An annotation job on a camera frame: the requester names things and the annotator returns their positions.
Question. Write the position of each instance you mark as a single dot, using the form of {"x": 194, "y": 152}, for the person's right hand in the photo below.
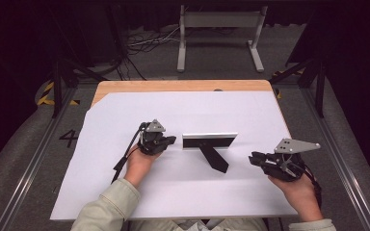
{"x": 298, "y": 195}

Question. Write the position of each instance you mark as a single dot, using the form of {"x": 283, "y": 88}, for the yellow and black floor tape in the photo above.
{"x": 279, "y": 93}
{"x": 46, "y": 93}

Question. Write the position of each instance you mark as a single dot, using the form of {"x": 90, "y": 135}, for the black tripod stand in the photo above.
{"x": 314, "y": 73}
{"x": 67, "y": 70}

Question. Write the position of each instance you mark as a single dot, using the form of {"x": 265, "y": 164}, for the white paper sheet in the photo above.
{"x": 189, "y": 109}

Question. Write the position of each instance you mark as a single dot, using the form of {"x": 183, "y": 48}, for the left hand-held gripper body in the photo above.
{"x": 151, "y": 138}

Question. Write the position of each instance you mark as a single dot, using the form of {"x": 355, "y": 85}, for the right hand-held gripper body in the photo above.
{"x": 285, "y": 160}

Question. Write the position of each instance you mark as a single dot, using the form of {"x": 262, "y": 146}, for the person's beige clothing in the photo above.
{"x": 224, "y": 224}

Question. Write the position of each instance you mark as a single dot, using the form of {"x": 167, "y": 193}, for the white metal stand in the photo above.
{"x": 221, "y": 19}

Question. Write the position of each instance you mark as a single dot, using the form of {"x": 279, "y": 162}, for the aluminium floor rail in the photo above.
{"x": 343, "y": 166}
{"x": 29, "y": 166}

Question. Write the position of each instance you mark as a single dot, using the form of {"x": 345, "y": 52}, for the person's left hand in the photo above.
{"x": 138, "y": 166}

